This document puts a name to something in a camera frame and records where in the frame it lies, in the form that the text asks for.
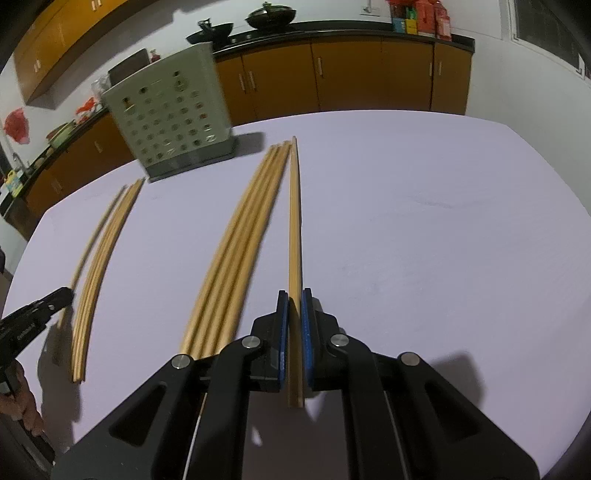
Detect bamboo chopstick pair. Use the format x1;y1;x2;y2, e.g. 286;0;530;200
74;177;146;385
70;179;144;383

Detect red bottles and boxes group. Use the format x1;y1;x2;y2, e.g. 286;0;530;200
389;0;452;42

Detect person's left hand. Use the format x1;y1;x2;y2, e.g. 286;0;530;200
1;361;44;436

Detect black wok with lid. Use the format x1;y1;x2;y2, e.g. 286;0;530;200
245;2;297;31

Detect green perforated utensil holder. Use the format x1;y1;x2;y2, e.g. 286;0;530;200
104;42;236;182

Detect black wok left burner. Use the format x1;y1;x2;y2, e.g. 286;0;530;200
186;19;233;45

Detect bamboo chopstick left pair inner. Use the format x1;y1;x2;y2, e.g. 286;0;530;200
74;177;146;385

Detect bamboo chopstick left pair outer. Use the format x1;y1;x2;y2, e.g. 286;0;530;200
70;179;144;383

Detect lower wooden kitchen cabinets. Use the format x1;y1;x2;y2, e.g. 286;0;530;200
1;21;476;238

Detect window right wall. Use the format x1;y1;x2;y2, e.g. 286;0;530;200
507;0;590;83

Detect upper wooden wall cabinets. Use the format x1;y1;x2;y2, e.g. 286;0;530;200
13;0;151;104

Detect red plastic bag on wall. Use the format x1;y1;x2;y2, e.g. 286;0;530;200
4;108;30;145

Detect dark cutting board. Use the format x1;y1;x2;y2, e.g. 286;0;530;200
108;48;150;87

